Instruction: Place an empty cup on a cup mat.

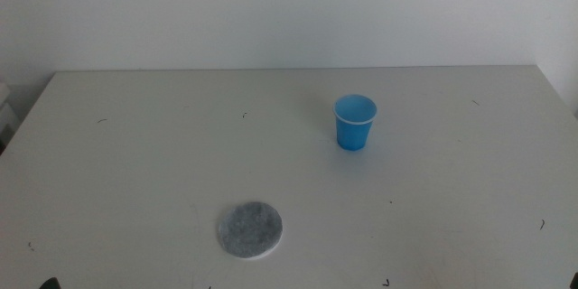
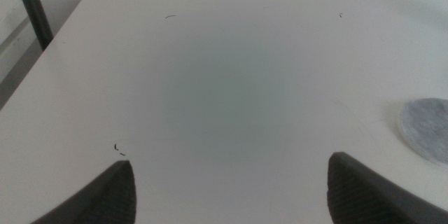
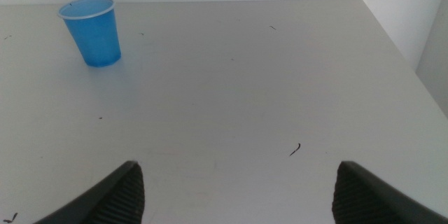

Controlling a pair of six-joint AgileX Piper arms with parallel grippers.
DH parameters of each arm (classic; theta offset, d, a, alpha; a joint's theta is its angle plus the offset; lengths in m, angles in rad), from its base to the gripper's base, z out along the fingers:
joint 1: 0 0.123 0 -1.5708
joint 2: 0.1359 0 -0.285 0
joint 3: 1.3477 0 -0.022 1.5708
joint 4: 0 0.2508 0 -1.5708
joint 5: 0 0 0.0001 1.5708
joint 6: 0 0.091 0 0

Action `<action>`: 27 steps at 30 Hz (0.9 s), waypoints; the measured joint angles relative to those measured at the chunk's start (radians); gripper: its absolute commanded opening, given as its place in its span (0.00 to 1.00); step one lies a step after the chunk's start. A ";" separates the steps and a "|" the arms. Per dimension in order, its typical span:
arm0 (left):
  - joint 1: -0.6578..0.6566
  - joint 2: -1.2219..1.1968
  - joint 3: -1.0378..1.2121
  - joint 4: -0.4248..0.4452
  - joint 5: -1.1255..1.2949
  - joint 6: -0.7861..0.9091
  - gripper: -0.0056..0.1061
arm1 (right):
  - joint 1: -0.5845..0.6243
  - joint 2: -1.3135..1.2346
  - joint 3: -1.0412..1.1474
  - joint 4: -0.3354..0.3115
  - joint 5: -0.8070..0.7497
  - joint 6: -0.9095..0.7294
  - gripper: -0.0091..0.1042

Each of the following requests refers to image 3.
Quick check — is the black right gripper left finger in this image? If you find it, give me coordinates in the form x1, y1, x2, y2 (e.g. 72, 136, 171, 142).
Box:
34, 160, 146, 224

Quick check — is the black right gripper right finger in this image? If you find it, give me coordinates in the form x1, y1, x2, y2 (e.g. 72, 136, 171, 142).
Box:
331, 160, 448, 224

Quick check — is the blue plastic cup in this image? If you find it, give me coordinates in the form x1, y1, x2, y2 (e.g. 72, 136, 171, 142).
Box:
57, 0, 123, 68

